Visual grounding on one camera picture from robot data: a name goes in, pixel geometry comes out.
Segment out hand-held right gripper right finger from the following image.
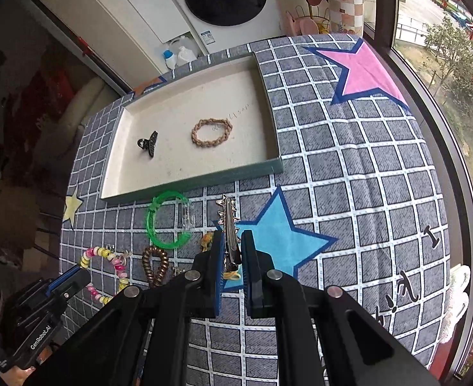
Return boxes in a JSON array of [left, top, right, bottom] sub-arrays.
[[240, 230, 442, 386]]

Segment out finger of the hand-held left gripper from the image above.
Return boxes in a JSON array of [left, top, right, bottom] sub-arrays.
[[45, 264, 91, 299]]

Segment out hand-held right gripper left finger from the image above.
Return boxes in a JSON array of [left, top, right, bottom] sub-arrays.
[[25, 230, 226, 386]]

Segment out silver spiked hair clip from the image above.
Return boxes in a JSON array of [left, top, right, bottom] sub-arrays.
[[216, 194, 243, 272]]

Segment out brown spiral hair tie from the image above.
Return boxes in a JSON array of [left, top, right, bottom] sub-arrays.
[[142, 246, 169, 288]]

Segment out green translucent bangle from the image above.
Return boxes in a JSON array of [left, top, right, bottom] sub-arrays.
[[146, 190, 193, 250]]

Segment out shallow beige tray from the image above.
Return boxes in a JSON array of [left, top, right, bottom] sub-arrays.
[[100, 51, 284, 202]]

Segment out person's left hand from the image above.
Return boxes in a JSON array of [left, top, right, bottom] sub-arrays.
[[3, 364, 38, 386]]

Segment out grey checked star tablecloth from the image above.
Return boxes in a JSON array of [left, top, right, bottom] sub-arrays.
[[59, 34, 450, 386]]

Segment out black claw hair clip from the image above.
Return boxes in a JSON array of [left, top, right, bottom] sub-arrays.
[[137, 131, 159, 157]]

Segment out cream sofa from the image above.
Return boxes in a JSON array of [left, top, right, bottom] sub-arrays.
[[57, 76, 108, 129]]

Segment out red cloth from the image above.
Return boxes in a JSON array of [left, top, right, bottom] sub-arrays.
[[31, 68, 72, 121]]

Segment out white fluffy cloth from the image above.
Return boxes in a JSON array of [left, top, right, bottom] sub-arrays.
[[441, 265, 472, 344]]

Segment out white plastic jug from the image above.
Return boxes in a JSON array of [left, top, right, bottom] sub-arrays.
[[176, 46, 197, 65]]

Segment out pink slippers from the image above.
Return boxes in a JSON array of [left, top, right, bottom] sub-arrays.
[[287, 10, 319, 37]]

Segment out white cabinet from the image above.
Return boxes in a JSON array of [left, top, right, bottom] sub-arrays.
[[21, 0, 205, 89]]

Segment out pink checkered curtain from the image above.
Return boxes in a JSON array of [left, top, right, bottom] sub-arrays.
[[325, 0, 366, 35]]

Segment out beige braided hair tie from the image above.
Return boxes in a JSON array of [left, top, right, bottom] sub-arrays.
[[191, 118, 233, 148]]

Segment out gold wire shoe rack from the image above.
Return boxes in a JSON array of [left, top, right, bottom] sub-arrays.
[[278, 0, 333, 35]]

